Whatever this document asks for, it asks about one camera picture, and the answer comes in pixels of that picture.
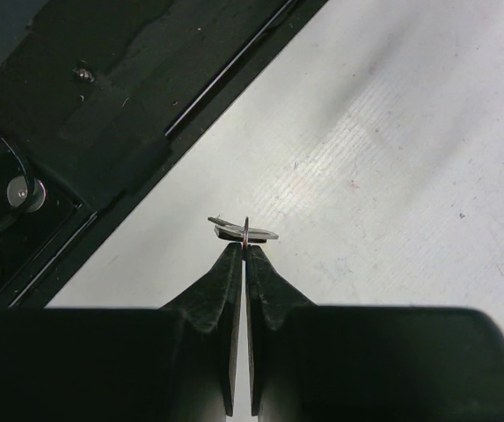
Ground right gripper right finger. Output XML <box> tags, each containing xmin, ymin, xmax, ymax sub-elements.
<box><xmin>245</xmin><ymin>246</ymin><xmax>504</xmax><ymax>421</ymax></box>

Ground keys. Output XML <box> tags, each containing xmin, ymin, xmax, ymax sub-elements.
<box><xmin>208</xmin><ymin>216</ymin><xmax>279</xmax><ymax>259</ymax></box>

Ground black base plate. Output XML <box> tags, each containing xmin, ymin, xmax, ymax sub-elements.
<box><xmin>0</xmin><ymin>1</ymin><xmax>322</xmax><ymax>310</ymax></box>

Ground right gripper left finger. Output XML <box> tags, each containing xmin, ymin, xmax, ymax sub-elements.
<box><xmin>0</xmin><ymin>243</ymin><xmax>242</xmax><ymax>421</ymax></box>

